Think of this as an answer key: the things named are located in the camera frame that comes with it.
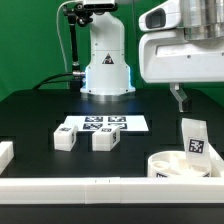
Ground black cables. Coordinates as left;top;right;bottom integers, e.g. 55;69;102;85
31;73;75;91

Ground white U-shaped fence wall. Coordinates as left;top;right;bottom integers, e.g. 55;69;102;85
0;148;224;204

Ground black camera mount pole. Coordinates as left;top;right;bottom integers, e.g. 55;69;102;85
63;3;93;92

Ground white marker base plate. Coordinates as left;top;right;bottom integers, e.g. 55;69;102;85
64;115;149;132

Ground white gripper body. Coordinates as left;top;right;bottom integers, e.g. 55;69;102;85
139;29;224;83

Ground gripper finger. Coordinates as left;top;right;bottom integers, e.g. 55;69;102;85
170;83;191;112

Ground white cable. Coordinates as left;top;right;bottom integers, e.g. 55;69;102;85
55;0;81;74

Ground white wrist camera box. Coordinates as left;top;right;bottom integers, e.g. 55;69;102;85
138;0;181;32

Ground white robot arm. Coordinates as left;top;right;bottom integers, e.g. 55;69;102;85
82;0;224;112

